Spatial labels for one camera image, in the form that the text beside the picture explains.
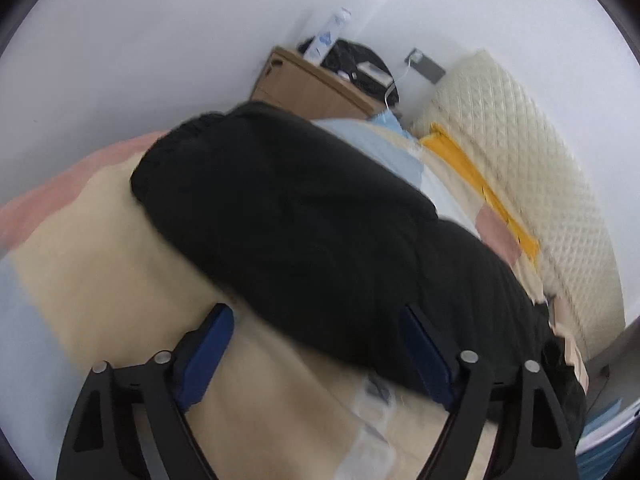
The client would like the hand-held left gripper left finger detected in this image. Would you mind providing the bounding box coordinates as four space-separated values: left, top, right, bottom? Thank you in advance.
56 302 236 480

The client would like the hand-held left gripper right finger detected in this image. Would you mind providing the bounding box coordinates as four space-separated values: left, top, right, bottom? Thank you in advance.
402 302 581 480

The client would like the black garment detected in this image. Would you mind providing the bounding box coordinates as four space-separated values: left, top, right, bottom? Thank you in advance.
130 101 588 448

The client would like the plaid patchwork blanket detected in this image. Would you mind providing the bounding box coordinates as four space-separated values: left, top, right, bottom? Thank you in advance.
0 119 556 480

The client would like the yellow pillow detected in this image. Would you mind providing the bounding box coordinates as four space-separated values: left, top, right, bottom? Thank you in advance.
419 124 541 271

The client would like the cream quilted headboard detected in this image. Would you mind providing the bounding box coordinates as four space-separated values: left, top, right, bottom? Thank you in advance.
410 49 626 361

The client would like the light blue pillow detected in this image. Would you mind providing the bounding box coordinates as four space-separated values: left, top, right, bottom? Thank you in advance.
367 109 413 138

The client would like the wooden nightstand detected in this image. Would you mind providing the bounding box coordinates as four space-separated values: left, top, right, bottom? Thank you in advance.
250 46 383 121

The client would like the white box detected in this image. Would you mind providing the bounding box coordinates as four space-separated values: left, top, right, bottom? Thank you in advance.
356 61 396 88

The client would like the black bag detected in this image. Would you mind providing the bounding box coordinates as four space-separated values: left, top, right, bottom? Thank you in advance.
320 40 401 106

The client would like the white lotion bottle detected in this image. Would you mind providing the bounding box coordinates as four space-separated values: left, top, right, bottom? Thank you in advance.
305 7 353 63

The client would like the white charging cable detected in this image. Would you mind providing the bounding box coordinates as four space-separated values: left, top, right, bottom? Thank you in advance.
382 57 418 111

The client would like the grey wall socket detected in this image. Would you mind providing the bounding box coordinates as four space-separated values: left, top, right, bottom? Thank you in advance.
404 48 446 83

